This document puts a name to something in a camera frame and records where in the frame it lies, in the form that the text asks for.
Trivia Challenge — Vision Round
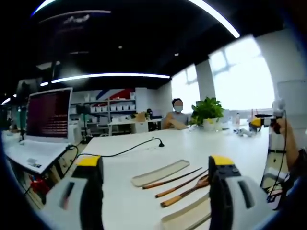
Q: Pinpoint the beige cutlery case base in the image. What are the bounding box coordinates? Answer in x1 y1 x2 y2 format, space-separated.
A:
160 191 212 230

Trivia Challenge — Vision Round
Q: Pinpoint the green potted plant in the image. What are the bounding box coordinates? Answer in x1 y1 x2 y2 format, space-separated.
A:
190 96 225 132

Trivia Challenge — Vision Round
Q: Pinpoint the curved ceiling light strip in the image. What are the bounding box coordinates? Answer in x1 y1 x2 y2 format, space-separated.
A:
186 0 241 39

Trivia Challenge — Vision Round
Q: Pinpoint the white framed monitor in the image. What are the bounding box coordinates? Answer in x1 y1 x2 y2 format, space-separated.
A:
24 87 74 144

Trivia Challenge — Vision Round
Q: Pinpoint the white side desk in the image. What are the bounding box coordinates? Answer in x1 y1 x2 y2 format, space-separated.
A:
3 131 72 175

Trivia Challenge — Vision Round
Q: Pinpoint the beige cutlery case lid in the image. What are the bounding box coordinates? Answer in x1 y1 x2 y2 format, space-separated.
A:
131 160 190 189

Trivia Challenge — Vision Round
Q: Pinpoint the straight ceiling light strip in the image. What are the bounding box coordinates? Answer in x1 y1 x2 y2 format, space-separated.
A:
51 72 171 84

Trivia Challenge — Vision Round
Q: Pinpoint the black tripod stand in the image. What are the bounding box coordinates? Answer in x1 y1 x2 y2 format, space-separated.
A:
76 104 93 145

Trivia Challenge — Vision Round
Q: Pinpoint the black table cable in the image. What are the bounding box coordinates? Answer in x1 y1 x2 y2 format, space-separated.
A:
76 137 165 164

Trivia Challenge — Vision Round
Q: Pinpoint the shelf with white boxes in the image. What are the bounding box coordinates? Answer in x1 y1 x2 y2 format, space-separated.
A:
70 88 138 122

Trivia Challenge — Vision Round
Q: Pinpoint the black frame chair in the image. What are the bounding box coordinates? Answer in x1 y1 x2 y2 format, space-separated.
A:
260 148 290 195

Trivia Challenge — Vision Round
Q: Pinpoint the wooden chopstick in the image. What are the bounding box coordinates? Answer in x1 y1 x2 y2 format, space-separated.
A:
142 167 203 190
154 169 209 199

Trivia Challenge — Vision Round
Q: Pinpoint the wooden spoon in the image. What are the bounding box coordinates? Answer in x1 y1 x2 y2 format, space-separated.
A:
160 174 211 208

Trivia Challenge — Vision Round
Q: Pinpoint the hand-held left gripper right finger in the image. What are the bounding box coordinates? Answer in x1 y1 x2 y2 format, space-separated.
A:
208 155 279 230

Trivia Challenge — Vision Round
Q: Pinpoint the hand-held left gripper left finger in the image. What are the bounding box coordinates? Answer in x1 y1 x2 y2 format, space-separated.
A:
40 155 105 230

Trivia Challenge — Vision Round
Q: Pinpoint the black microphone stand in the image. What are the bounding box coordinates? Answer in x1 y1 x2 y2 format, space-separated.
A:
17 106 27 142

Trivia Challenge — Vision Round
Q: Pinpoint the red object under desk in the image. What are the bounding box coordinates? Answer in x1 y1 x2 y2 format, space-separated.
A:
29 174 50 196

